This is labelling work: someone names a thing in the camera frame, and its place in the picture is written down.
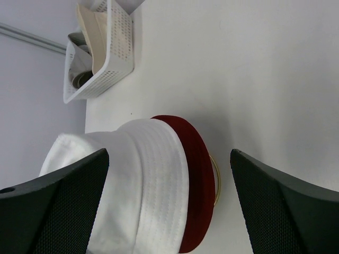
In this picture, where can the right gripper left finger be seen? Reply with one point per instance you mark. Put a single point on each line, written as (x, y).
(54, 213)

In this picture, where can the dark red bucket hat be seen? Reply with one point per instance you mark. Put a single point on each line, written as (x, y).
(201, 182)

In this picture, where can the white plastic basket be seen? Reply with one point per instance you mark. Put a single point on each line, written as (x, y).
(119, 54)

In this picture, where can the white bucket hat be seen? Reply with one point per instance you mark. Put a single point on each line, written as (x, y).
(144, 203)

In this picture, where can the left aluminium frame post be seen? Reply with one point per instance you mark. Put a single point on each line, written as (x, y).
(32, 39)

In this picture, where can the beige bucket hat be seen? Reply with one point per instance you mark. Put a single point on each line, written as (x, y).
(94, 28)

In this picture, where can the grey bucket hat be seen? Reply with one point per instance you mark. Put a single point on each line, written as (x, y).
(80, 70)

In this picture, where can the gold wire hat stand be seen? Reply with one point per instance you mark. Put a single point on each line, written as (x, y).
(216, 173)

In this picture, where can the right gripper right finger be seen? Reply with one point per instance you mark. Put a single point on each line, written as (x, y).
(284, 214)

